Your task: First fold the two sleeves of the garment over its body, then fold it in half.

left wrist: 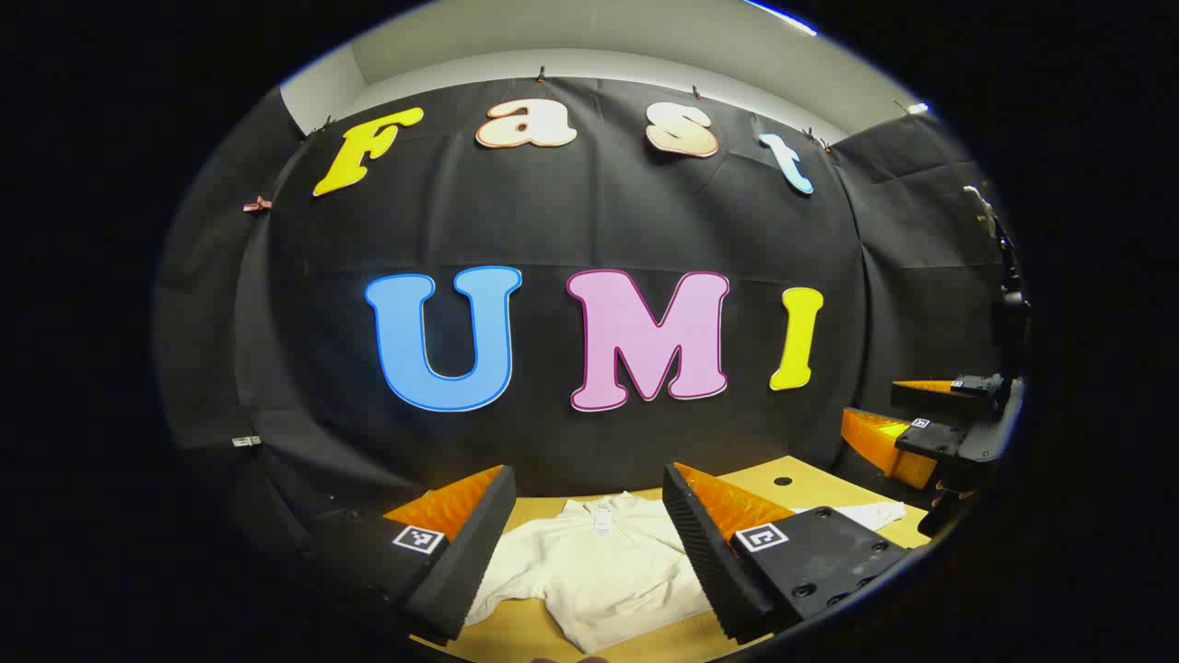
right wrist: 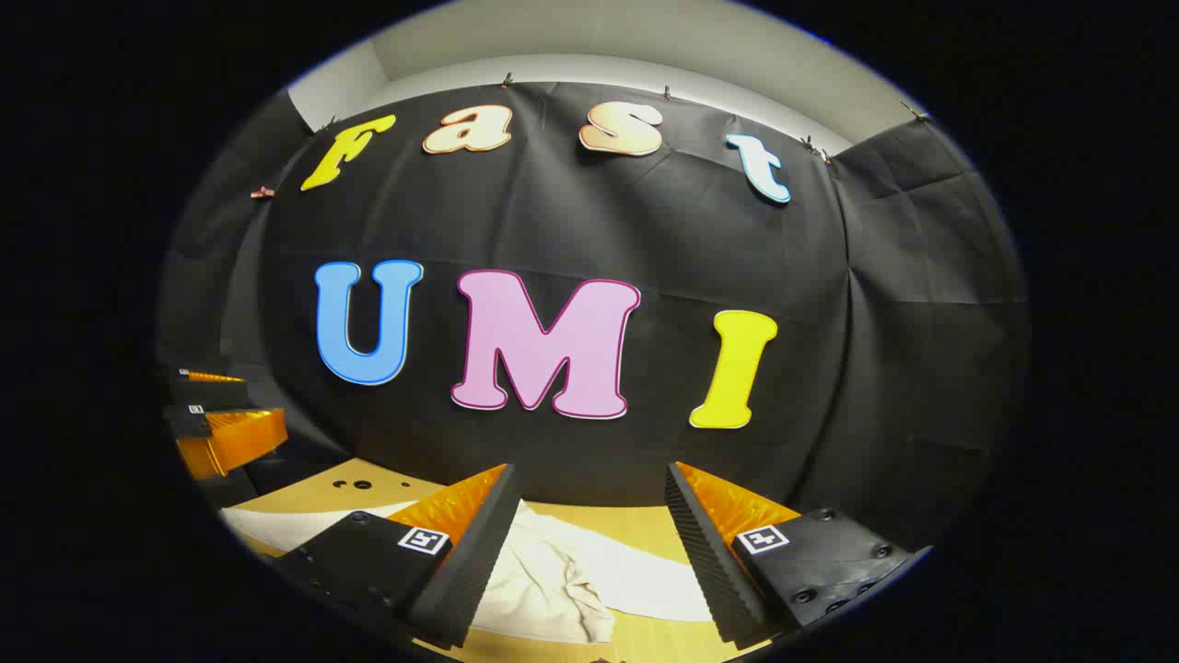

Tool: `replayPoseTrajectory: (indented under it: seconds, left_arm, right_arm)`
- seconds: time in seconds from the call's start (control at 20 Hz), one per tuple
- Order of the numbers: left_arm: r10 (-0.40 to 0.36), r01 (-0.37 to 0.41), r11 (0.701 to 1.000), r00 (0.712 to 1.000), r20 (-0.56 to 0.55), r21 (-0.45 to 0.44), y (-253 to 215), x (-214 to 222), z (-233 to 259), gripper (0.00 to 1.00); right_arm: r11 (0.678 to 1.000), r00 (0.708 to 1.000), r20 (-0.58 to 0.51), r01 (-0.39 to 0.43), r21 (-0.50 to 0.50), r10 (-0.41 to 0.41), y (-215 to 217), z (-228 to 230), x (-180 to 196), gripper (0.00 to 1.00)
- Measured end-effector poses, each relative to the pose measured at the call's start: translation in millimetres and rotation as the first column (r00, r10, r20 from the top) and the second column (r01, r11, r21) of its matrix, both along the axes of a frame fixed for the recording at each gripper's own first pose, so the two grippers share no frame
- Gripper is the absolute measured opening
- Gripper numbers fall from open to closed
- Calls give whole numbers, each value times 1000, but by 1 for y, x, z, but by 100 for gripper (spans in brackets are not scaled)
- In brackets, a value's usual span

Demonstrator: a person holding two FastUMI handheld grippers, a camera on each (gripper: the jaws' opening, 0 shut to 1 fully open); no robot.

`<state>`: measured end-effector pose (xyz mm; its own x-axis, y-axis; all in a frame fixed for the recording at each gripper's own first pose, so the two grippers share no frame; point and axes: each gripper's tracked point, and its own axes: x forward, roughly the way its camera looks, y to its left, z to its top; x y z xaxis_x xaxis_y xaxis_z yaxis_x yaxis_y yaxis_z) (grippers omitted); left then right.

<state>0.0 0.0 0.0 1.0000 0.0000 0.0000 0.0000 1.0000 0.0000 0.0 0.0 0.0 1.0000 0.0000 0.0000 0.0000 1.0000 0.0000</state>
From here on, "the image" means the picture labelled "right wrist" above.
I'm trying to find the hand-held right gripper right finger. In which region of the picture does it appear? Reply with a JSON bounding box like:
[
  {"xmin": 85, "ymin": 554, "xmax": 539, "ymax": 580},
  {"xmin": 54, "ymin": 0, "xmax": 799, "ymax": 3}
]
[{"xmin": 665, "ymin": 461, "xmax": 931, "ymax": 646}]

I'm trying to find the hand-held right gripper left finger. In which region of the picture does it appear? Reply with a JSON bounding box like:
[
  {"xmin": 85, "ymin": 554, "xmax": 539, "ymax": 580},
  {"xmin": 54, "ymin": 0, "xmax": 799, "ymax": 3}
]
[{"xmin": 272, "ymin": 463, "xmax": 522, "ymax": 650}]

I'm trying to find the white sweatshirt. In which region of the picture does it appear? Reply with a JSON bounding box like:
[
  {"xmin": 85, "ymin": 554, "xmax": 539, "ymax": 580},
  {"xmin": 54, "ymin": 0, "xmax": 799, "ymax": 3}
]
[{"xmin": 221, "ymin": 500, "xmax": 715, "ymax": 646}]

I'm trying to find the black backdrop cloth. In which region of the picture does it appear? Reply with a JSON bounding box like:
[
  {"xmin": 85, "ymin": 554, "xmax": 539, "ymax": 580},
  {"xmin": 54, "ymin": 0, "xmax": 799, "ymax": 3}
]
[{"xmin": 157, "ymin": 81, "xmax": 1031, "ymax": 553}]

